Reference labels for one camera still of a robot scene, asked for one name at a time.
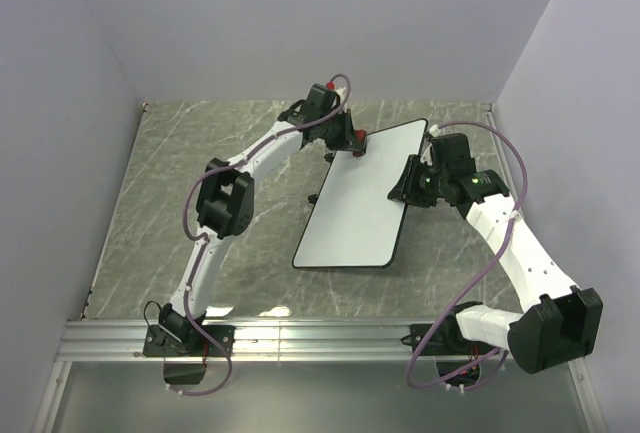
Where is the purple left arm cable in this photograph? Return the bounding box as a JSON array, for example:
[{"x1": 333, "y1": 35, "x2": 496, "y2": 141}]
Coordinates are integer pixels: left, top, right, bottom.
[{"x1": 182, "y1": 72, "x2": 351, "y2": 397}]

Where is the red whiteboard eraser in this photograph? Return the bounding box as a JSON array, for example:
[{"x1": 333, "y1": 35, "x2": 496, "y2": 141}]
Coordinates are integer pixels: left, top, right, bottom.
[{"x1": 352, "y1": 129, "x2": 367, "y2": 157}]

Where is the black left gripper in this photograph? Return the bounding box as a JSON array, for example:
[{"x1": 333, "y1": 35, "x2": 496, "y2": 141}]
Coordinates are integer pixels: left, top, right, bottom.
[{"x1": 321, "y1": 111, "x2": 363, "y2": 155}]

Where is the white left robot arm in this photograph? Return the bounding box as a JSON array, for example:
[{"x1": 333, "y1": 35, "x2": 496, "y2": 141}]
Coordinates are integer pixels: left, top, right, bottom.
[{"x1": 158, "y1": 73, "x2": 367, "y2": 355}]

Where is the aluminium mounting rail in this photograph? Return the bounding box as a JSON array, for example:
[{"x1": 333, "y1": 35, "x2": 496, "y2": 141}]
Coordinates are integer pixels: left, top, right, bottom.
[{"x1": 54, "y1": 317, "x2": 422, "y2": 363}]

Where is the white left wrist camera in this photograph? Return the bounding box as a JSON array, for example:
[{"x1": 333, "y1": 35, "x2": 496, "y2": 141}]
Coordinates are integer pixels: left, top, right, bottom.
[{"x1": 325, "y1": 81, "x2": 350, "y2": 104}]

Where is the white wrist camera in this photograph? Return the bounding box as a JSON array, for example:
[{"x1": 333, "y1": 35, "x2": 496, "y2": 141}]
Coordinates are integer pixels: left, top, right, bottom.
[
  {"x1": 429, "y1": 124, "x2": 445, "y2": 137},
  {"x1": 325, "y1": 81, "x2": 350, "y2": 104}
]

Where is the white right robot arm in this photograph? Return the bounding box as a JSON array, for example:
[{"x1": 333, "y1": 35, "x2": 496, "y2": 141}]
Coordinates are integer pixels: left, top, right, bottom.
[{"x1": 388, "y1": 133, "x2": 603, "y2": 374}]

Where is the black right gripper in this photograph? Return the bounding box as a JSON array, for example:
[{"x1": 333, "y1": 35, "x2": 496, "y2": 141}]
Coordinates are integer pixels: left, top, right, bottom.
[{"x1": 385, "y1": 156, "x2": 445, "y2": 209}]

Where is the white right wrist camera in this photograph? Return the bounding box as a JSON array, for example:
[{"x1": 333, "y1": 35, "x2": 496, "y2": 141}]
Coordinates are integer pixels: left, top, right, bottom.
[{"x1": 429, "y1": 124, "x2": 445, "y2": 137}]

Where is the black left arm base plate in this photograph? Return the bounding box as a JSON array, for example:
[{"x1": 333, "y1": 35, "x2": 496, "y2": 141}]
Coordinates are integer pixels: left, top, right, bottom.
[{"x1": 142, "y1": 324, "x2": 235, "y2": 358}]

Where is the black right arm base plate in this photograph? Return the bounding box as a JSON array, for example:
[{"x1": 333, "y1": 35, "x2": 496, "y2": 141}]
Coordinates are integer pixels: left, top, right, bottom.
[{"x1": 400, "y1": 319, "x2": 493, "y2": 356}]

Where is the white whiteboard black frame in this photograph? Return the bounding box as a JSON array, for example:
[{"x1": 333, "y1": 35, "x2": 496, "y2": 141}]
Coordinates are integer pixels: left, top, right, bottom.
[{"x1": 292, "y1": 118, "x2": 428, "y2": 269}]

